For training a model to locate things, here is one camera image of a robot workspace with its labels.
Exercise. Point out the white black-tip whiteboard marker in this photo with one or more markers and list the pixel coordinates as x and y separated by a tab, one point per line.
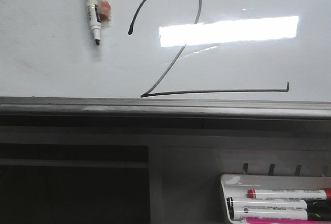
94	20

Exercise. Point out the red magnet with clear tape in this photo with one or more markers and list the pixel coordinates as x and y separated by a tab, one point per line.
104	8

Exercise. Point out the white whiteboard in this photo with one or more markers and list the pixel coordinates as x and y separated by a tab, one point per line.
177	49

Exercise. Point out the white marker tray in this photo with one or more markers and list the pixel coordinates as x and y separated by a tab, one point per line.
237	185

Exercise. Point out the grey cabinet with shelf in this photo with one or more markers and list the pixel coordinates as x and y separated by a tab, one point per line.
88	169

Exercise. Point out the pink marker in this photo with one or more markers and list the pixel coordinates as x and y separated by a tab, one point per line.
281	221

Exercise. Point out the upper black-capped white marker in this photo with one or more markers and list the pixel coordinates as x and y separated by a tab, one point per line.
278	204

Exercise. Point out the black-capped white marker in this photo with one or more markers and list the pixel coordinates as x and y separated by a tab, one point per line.
287	214
278	204

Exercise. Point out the lower black-capped white marker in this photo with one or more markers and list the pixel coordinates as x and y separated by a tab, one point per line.
287	214

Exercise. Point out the red-capped white marker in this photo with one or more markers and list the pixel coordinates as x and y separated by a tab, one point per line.
297	194

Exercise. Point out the grey whiteboard frame ledge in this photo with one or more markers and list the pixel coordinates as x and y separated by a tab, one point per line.
186	108

